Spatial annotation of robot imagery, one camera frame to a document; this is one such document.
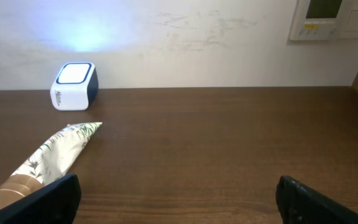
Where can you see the white barcode scanner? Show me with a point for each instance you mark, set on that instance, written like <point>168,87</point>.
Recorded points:
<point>75,87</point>

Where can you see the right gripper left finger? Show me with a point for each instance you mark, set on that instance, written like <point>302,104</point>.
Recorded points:
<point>57,202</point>

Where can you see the white leaf-print cream tube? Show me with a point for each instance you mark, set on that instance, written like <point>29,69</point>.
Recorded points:
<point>50,162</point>

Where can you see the white wall control panel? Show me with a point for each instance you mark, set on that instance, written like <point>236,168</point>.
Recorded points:
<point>324,20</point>

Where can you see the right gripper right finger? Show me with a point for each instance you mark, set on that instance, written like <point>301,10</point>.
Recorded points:
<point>298,203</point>

